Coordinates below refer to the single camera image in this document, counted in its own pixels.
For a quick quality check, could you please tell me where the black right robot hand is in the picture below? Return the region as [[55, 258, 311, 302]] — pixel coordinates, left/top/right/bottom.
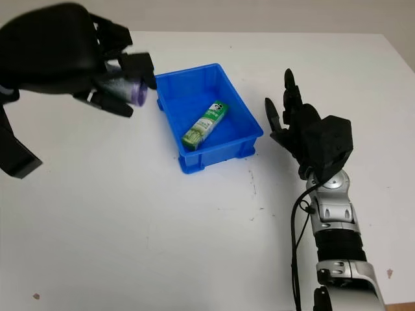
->
[[265, 67, 325, 181]]

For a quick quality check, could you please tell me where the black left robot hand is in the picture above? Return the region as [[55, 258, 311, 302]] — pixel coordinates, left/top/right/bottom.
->
[[0, 2, 158, 119]]

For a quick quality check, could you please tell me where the silver purple garbage bag roll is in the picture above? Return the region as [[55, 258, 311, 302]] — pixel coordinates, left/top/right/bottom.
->
[[97, 73, 150, 107]]

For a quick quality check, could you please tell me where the green rectangular box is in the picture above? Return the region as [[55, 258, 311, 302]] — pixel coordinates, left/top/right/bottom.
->
[[180, 100, 231, 151]]

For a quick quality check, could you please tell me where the blue plastic tray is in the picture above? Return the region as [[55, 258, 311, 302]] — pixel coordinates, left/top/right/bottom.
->
[[154, 63, 265, 175]]

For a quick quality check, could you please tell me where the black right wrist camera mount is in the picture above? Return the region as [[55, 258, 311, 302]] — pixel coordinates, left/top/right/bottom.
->
[[304, 115, 353, 185]]

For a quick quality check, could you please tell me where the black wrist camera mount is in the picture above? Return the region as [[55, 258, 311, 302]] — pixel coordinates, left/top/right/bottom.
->
[[304, 115, 353, 185], [0, 103, 43, 179]]

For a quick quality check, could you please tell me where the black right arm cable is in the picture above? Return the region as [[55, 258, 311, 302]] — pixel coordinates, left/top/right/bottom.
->
[[290, 185, 322, 311]]

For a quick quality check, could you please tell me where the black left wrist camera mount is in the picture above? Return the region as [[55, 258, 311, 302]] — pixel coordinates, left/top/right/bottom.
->
[[0, 103, 43, 179]]

